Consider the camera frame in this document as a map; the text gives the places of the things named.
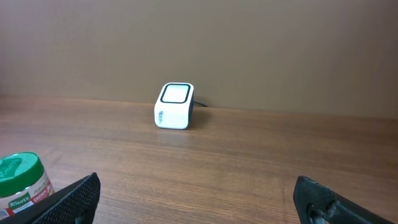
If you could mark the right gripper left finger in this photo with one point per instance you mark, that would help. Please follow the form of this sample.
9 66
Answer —
74 204

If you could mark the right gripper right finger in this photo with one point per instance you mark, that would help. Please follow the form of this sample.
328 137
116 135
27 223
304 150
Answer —
316 203

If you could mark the green lid Knorr jar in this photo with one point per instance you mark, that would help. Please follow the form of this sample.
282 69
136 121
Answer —
24 182

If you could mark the white barcode scanner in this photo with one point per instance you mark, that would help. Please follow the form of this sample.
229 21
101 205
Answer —
174 106

